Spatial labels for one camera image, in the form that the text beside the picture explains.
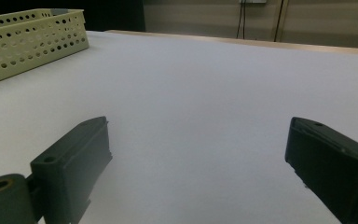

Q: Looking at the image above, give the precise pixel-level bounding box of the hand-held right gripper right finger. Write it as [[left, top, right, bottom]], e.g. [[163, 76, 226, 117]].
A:
[[284, 116, 358, 224]]

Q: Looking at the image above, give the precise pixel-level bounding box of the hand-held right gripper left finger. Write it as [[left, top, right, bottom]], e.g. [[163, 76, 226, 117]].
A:
[[30, 116, 114, 224]]

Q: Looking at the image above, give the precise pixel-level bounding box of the yellow perforated plastic basket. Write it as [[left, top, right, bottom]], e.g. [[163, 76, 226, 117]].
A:
[[0, 7, 90, 89]]

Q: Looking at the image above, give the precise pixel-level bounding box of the wooden table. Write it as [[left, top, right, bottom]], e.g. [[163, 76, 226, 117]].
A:
[[105, 29, 358, 57]]

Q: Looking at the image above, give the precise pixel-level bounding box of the white table cover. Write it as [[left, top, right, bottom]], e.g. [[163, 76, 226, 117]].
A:
[[0, 30, 358, 224]]

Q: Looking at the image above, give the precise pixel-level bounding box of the short black wall cable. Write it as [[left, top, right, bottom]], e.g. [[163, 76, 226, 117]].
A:
[[241, 0, 247, 40]]

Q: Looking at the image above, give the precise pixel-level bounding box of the long black wall cable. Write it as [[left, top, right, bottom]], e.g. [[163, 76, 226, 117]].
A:
[[236, 0, 242, 40]]

